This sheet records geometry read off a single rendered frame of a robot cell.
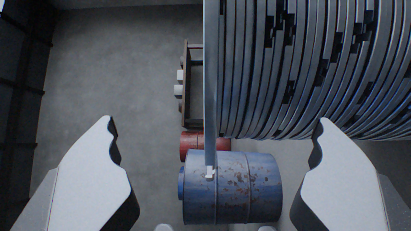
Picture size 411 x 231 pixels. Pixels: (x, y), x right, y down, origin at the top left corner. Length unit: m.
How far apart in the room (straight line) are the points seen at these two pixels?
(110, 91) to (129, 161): 1.60
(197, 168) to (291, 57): 0.79
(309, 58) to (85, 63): 4.93
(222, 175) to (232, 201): 0.13
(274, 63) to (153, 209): 3.97
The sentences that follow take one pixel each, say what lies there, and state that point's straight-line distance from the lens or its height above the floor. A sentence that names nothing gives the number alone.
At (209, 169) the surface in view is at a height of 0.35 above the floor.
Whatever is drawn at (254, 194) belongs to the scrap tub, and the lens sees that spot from 0.93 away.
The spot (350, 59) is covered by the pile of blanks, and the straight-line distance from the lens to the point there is 0.21.
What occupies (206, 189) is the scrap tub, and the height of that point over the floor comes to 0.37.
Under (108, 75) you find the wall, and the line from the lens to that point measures 4.56.
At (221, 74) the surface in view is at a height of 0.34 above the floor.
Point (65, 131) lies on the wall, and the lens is 4.87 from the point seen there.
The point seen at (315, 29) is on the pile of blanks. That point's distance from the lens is 0.20.
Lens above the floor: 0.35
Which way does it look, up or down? 2 degrees up
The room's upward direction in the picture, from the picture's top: 89 degrees counter-clockwise
